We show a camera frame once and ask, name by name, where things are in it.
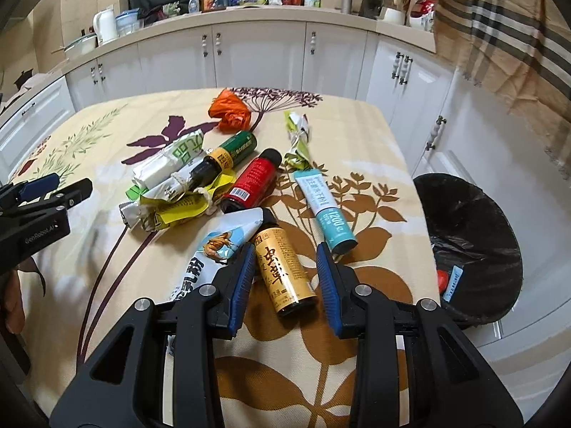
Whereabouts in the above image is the white and green paper wrapper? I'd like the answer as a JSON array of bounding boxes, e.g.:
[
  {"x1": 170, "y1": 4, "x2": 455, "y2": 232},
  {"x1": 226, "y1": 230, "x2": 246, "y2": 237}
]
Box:
[{"x1": 131, "y1": 128, "x2": 206, "y2": 190}]

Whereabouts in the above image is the red kitchen appliance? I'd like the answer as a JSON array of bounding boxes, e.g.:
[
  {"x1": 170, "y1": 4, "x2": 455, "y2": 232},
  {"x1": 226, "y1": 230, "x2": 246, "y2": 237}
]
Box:
[{"x1": 408, "y1": 0, "x2": 438, "y2": 30}]

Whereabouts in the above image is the glass jar with orange lid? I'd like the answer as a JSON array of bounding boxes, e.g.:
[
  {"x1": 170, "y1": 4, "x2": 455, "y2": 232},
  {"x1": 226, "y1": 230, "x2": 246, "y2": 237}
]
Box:
[{"x1": 383, "y1": 0, "x2": 409, "y2": 25}]

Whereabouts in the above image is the clear container with blue lid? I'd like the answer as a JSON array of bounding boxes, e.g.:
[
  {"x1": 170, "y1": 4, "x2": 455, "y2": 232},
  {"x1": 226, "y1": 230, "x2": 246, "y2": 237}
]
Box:
[{"x1": 116, "y1": 9, "x2": 143, "y2": 37}]

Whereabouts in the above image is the yellow snack wrapper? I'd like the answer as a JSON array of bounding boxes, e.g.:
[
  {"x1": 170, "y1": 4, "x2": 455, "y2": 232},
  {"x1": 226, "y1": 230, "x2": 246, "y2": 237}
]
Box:
[{"x1": 152, "y1": 172, "x2": 236, "y2": 230}]

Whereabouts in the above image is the orange plastic bag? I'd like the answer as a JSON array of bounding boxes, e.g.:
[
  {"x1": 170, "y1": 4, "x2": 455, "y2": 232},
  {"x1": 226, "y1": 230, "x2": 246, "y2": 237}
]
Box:
[{"x1": 209, "y1": 89, "x2": 253, "y2": 132}]

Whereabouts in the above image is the white and blue powder bag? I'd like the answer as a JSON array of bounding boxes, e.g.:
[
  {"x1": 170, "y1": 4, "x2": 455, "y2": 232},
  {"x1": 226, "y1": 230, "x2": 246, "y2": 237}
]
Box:
[{"x1": 167, "y1": 207, "x2": 264, "y2": 357}]

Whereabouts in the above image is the white kettle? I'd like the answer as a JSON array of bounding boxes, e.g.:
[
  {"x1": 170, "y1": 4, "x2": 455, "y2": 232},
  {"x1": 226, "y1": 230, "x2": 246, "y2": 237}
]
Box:
[{"x1": 93, "y1": 9, "x2": 117, "y2": 45}]

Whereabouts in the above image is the white and teal tube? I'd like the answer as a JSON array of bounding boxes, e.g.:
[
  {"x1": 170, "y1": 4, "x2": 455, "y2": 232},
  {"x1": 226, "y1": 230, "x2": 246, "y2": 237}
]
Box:
[{"x1": 292, "y1": 169, "x2": 358, "y2": 253}]

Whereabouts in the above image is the twisted green and white wrapper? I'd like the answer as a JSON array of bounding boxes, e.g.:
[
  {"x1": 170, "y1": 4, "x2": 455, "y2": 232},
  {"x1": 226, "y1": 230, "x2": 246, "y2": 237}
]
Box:
[{"x1": 284, "y1": 111, "x2": 322, "y2": 172}]

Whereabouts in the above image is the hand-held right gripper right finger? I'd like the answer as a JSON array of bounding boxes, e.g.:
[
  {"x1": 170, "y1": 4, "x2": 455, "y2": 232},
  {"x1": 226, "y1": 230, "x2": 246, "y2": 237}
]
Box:
[{"x1": 316, "y1": 241, "x2": 524, "y2": 428}]

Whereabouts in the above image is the white crumpled foil wrapper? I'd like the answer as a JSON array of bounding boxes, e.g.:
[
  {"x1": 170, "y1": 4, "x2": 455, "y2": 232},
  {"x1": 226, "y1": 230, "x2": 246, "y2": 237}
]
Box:
[{"x1": 118, "y1": 198, "x2": 168, "y2": 233}]

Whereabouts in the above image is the white pot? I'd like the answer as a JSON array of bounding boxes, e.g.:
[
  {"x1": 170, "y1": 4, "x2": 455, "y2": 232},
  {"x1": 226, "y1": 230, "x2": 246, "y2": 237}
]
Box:
[{"x1": 65, "y1": 33, "x2": 98, "y2": 58}]

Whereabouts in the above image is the dark bottle with yellow label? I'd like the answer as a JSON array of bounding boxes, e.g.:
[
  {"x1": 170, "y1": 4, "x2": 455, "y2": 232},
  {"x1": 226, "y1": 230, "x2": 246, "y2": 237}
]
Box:
[{"x1": 185, "y1": 130, "x2": 258, "y2": 192}]

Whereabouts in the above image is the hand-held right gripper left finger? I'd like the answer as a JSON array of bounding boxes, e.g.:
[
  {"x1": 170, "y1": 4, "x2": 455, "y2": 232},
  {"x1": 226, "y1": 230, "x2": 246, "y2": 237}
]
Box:
[{"x1": 49, "y1": 243, "x2": 257, "y2": 428}]

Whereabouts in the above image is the gold bottle with black cap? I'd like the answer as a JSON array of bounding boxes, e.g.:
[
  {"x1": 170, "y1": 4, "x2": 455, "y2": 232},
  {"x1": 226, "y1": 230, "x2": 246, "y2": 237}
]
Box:
[{"x1": 250, "y1": 207, "x2": 318, "y2": 318}]

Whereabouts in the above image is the white item with blue label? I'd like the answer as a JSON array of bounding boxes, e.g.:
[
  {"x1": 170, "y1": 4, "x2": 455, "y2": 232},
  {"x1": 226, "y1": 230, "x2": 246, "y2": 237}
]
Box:
[{"x1": 446, "y1": 265, "x2": 465, "y2": 299}]

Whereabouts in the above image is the beige kitchen countertop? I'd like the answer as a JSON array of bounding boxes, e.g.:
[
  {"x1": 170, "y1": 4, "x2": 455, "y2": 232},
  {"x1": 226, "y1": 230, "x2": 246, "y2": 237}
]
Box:
[{"x1": 0, "y1": 6, "x2": 438, "y2": 117}]

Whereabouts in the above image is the person's left hand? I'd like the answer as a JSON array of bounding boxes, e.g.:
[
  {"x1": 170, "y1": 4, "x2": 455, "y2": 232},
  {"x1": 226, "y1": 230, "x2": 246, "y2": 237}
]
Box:
[{"x1": 0, "y1": 272, "x2": 26, "y2": 335}]

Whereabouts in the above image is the floral tablecloth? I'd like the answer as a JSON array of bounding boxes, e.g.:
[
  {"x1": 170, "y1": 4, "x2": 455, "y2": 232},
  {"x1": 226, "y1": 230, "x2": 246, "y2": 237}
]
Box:
[{"x1": 9, "y1": 87, "x2": 447, "y2": 428}]

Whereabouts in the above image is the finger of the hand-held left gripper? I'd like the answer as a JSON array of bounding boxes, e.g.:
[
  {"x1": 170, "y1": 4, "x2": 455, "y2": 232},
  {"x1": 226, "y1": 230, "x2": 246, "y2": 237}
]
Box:
[
  {"x1": 0, "y1": 178, "x2": 94, "y2": 224},
  {"x1": 0, "y1": 173, "x2": 60, "y2": 208}
]

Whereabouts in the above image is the black waste bin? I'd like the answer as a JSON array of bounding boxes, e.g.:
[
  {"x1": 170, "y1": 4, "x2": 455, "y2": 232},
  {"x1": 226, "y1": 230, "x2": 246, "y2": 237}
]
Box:
[{"x1": 413, "y1": 173, "x2": 524, "y2": 328}]

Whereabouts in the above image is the plaid cloth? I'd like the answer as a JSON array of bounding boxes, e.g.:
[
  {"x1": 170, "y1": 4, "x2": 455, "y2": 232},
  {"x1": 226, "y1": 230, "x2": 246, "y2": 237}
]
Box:
[{"x1": 433, "y1": 0, "x2": 571, "y2": 143}]

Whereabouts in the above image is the red bottle with black cap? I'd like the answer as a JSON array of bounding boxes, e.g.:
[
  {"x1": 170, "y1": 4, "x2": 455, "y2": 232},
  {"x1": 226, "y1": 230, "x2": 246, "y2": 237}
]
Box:
[{"x1": 221, "y1": 148, "x2": 283, "y2": 214}]

